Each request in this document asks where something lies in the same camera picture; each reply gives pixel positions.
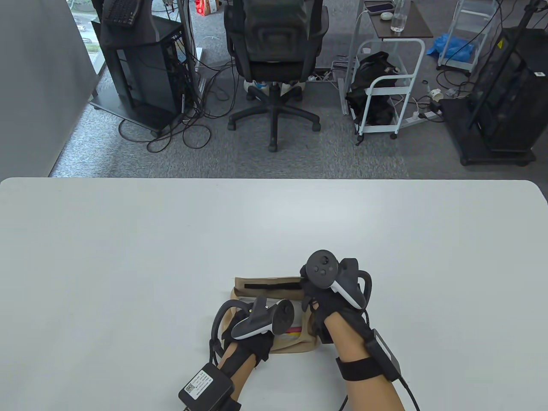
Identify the person's left hand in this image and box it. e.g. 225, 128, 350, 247
214, 312, 275, 367

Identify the person's right hand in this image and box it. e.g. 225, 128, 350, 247
299, 264, 374, 344

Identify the beige fabric pencil pouch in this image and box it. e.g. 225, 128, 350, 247
230, 276, 322, 354

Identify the person's left forearm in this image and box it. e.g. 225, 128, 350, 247
216, 342, 257, 403

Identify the person's right forearm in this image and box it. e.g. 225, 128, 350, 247
325, 313, 405, 411

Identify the black VR controller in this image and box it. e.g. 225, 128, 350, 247
210, 298, 295, 356
306, 250, 373, 310

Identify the black wrist sensor box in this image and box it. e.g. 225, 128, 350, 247
366, 329, 403, 381
178, 363, 235, 411

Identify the white and blue plastic bag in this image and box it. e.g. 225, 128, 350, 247
244, 79, 305, 100

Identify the white metal trolley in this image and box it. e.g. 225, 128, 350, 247
354, 39, 426, 146

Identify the black bag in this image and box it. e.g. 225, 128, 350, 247
345, 51, 405, 127

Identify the black office chair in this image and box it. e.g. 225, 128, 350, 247
223, 0, 330, 153

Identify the white rolling cart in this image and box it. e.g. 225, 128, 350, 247
437, 0, 501, 73

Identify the black equipment rack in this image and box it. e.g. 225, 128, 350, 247
441, 0, 548, 167

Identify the brown side table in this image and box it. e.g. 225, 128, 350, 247
340, 0, 434, 116

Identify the black computer cart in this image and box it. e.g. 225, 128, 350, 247
89, 0, 198, 137

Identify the clear water bottle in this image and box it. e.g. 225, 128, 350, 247
390, 0, 411, 33

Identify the glass window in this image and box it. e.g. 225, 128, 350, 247
64, 0, 107, 75

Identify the black keyboard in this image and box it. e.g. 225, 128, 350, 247
101, 0, 143, 30

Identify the black sensor cable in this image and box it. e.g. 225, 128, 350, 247
399, 377, 420, 411

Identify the tangle of black floor cables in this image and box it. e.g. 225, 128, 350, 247
118, 56, 240, 153

